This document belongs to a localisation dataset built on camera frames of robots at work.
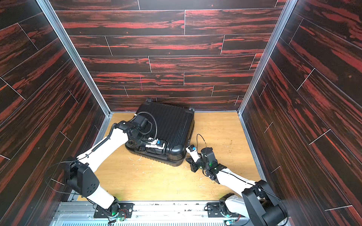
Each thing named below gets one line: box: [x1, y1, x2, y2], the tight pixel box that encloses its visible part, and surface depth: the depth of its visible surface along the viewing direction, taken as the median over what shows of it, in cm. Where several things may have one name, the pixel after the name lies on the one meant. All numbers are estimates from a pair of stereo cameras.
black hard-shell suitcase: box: [124, 98, 195, 166], surface depth 80 cm
